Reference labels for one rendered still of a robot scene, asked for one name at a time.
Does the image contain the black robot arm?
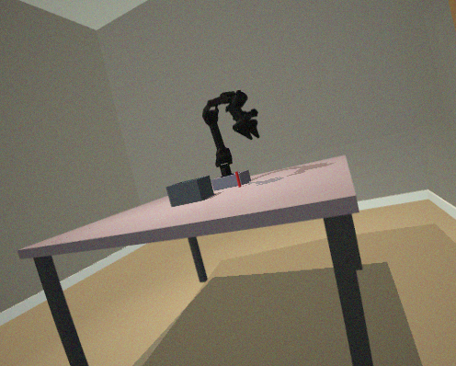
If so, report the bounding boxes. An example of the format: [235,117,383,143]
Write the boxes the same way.
[202,90,258,177]

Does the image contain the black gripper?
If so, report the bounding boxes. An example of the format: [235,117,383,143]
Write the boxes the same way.
[233,110,260,140]

